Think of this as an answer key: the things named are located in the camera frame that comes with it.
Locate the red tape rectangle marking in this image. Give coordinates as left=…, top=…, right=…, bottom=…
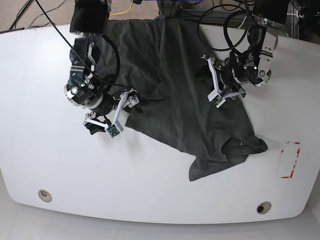
left=278, top=141, right=301, bottom=179

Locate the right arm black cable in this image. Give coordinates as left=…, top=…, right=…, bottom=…
left=34, top=0, right=133, bottom=88

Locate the black cable on floor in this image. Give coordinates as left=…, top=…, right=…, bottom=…
left=9, top=0, right=68, bottom=30

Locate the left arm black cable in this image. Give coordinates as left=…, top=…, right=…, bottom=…
left=197, top=0, right=266, bottom=55

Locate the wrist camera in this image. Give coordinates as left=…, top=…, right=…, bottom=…
left=207, top=90, right=226, bottom=109
left=105, top=121, right=124, bottom=139

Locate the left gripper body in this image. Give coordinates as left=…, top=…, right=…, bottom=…
left=201, top=54, right=246, bottom=100

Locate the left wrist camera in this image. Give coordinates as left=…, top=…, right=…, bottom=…
left=207, top=90, right=226, bottom=109

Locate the aluminium frame stand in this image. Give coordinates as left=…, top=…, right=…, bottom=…
left=157, top=0, right=301, bottom=40

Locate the yellow cable on floor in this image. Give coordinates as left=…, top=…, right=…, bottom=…
left=109, top=0, right=133, bottom=16

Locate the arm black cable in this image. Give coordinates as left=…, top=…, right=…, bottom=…
left=34, top=0, right=133, bottom=88
left=197, top=0, right=266, bottom=55

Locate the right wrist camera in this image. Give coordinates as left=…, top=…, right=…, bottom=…
left=105, top=121, right=124, bottom=139

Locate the left table cable grommet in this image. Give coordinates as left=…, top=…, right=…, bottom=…
left=38, top=189, right=52, bottom=203

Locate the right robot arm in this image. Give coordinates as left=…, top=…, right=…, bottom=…
left=64, top=0, right=140, bottom=138

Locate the dark grey t-shirt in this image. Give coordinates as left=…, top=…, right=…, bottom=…
left=104, top=17, right=268, bottom=181

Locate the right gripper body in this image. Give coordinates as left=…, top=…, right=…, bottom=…
left=83, top=89, right=138, bottom=129

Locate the right table cable grommet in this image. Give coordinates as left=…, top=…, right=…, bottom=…
left=256, top=201, right=272, bottom=215

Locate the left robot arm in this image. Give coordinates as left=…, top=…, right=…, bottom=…
left=203, top=0, right=289, bottom=108

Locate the table cable grommet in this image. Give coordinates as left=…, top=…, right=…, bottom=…
left=38, top=189, right=52, bottom=203
left=256, top=201, right=272, bottom=215

